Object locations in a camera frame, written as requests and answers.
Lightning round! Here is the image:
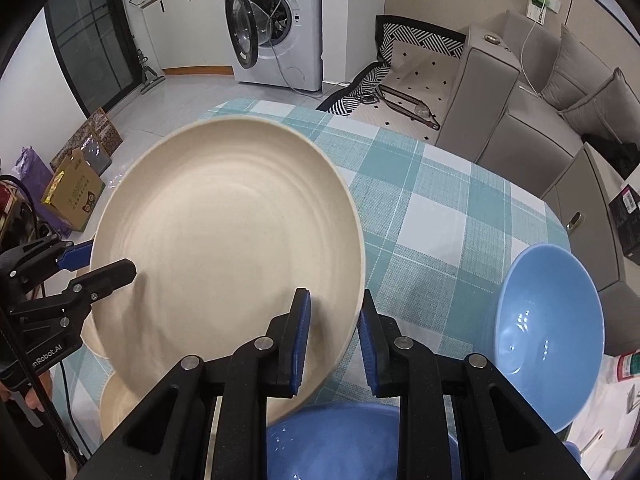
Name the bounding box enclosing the light blue bowl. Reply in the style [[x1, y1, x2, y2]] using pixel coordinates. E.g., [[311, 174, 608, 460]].
[[475, 244, 604, 432]]

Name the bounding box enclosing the large beige plate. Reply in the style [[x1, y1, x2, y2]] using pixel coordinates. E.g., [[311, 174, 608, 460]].
[[91, 115, 366, 422]]

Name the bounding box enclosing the dark blue bowl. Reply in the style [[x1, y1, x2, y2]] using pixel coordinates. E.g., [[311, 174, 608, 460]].
[[264, 401, 464, 480]]

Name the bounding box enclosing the person left hand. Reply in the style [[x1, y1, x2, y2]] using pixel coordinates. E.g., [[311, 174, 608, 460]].
[[0, 370, 53, 412]]

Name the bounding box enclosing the yellow cardboard box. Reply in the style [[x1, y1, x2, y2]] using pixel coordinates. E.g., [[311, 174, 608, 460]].
[[40, 148, 105, 232]]

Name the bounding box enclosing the beige plate underneath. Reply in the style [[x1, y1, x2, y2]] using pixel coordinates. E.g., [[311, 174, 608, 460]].
[[81, 314, 140, 440]]

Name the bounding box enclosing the teal checkered tablecloth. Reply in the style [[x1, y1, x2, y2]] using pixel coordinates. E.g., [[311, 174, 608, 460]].
[[214, 99, 568, 358]]

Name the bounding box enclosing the grey bedside cabinet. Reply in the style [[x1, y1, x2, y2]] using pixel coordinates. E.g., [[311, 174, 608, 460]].
[[541, 144, 639, 292]]

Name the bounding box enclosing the black cardboard box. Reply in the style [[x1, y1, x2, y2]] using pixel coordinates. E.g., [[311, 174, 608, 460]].
[[608, 184, 640, 266]]

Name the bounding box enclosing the white washing machine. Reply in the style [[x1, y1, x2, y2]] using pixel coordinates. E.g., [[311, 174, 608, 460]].
[[222, 0, 323, 93]]

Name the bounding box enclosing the grey sofa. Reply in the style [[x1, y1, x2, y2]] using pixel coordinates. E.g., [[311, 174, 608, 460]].
[[436, 12, 639, 356]]

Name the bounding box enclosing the grey cushion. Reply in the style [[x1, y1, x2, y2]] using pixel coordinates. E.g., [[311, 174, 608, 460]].
[[540, 25, 613, 110], [561, 67, 639, 145]]

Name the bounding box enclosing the black white patterned rug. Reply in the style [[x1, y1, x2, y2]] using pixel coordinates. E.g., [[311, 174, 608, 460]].
[[318, 14, 465, 144]]

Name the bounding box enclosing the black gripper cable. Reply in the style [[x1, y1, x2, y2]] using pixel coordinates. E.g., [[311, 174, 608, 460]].
[[0, 173, 91, 466]]

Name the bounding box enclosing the white wall socket charger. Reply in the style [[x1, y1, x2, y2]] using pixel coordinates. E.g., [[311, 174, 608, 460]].
[[526, 0, 561, 25]]

